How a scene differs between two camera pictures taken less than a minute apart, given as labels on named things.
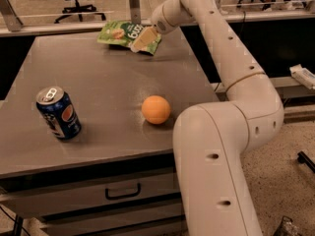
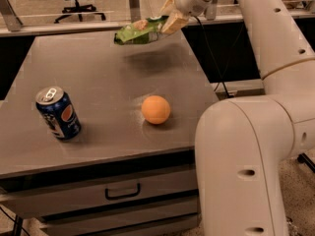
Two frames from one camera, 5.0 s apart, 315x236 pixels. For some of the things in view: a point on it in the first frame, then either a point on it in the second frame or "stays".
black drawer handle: [122, 196] stays
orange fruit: [156, 109] stays
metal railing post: [135, 3] stays
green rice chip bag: [122, 32] to [141, 30]
